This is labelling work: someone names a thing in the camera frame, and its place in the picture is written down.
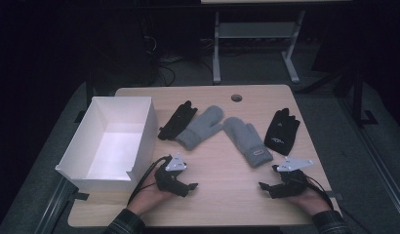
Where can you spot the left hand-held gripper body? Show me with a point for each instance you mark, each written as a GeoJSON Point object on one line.
{"type": "Point", "coordinates": [167, 180]}

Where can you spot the black glove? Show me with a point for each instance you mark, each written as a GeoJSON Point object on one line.
{"type": "Point", "coordinates": [177, 122]}
{"type": "Point", "coordinates": [281, 133]}

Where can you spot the aluminium rail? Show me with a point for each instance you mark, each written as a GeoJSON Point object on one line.
{"type": "Point", "coordinates": [377, 169]}
{"type": "Point", "coordinates": [55, 208]}

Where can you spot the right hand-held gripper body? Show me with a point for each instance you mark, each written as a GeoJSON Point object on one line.
{"type": "Point", "coordinates": [292, 183]}

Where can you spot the grey metal stand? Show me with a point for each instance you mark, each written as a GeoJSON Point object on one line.
{"type": "Point", "coordinates": [253, 31]}

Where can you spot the white cardboard box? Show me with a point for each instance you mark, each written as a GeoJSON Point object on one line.
{"type": "Point", "coordinates": [113, 152]}

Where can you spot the person's right hand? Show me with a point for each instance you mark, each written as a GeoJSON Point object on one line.
{"type": "Point", "coordinates": [313, 200]}

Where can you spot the grey knit mitten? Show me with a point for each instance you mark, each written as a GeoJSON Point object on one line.
{"type": "Point", "coordinates": [201, 128]}
{"type": "Point", "coordinates": [247, 139]}

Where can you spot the person's left hand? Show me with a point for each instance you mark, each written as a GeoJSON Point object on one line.
{"type": "Point", "coordinates": [149, 195]}

